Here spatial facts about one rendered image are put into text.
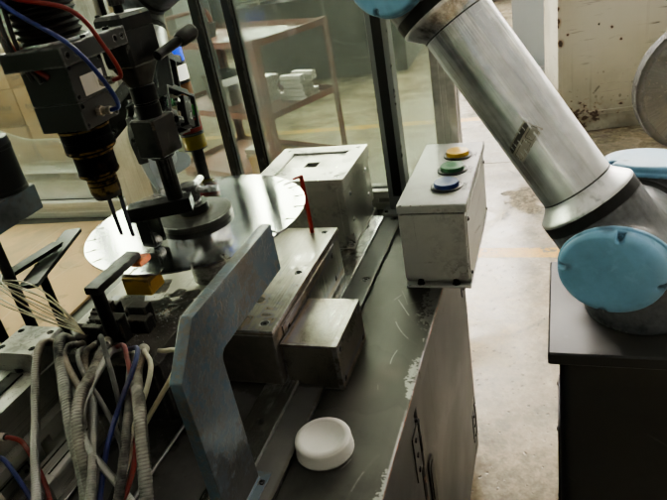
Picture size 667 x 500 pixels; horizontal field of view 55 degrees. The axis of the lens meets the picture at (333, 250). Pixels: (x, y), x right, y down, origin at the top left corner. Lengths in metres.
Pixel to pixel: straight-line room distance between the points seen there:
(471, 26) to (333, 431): 0.49
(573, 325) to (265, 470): 0.47
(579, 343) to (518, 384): 1.10
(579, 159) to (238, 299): 0.40
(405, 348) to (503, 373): 1.15
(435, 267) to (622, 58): 3.00
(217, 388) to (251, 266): 0.14
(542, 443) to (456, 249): 0.93
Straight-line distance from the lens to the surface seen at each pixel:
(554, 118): 0.76
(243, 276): 0.72
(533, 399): 1.98
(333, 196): 1.16
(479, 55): 0.75
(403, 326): 0.99
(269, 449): 0.82
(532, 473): 1.78
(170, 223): 0.96
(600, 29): 3.88
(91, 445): 0.72
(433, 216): 1.01
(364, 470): 0.78
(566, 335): 0.95
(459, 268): 1.04
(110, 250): 0.96
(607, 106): 4.00
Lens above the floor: 1.31
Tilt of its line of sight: 27 degrees down
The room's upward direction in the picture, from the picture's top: 11 degrees counter-clockwise
